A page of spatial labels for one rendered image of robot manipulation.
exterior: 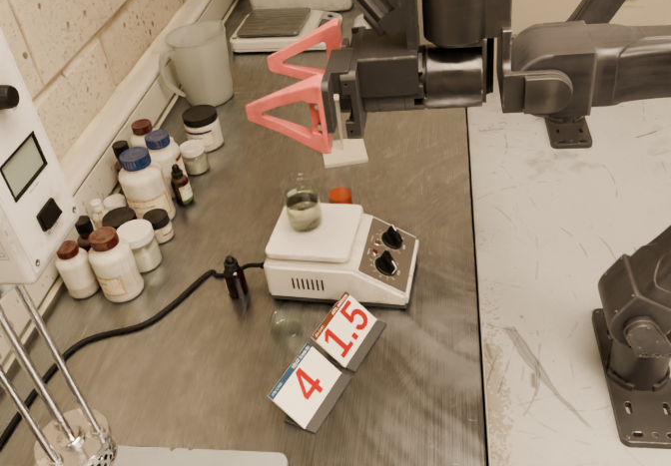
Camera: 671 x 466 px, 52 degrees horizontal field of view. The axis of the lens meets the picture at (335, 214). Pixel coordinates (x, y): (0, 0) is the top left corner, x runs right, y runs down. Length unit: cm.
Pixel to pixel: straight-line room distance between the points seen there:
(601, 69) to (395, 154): 71
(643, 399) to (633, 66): 41
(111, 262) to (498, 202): 61
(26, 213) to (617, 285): 59
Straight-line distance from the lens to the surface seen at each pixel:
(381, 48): 60
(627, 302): 77
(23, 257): 47
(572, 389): 88
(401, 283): 94
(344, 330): 91
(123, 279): 104
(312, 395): 86
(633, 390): 88
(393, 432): 83
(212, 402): 90
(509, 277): 100
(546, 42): 61
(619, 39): 62
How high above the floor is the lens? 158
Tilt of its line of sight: 37 degrees down
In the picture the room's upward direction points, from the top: 8 degrees counter-clockwise
